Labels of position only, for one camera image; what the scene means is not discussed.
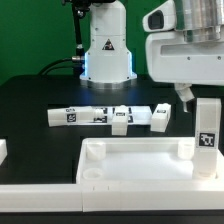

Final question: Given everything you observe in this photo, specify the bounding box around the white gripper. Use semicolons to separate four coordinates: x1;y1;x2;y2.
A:
142;0;224;112

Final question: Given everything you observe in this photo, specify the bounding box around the white desk top tray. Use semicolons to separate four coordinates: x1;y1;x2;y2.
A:
76;137;224;185

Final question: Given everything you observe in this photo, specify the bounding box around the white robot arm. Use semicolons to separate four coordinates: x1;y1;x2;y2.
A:
81;0;224;103

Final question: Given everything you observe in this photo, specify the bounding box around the white marker sheet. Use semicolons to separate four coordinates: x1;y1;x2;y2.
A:
92;106;152;125

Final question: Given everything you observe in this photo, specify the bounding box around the white front fence bar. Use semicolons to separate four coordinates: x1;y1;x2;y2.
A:
0;181;224;212

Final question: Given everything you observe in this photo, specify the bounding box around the white fence bar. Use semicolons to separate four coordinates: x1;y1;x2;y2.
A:
0;181;224;212
0;139;7;165

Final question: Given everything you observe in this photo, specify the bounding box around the white left fence bar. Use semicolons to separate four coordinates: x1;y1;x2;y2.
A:
0;139;7;165

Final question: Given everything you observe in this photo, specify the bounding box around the black cable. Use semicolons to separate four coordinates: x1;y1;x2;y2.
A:
37;55;85;76

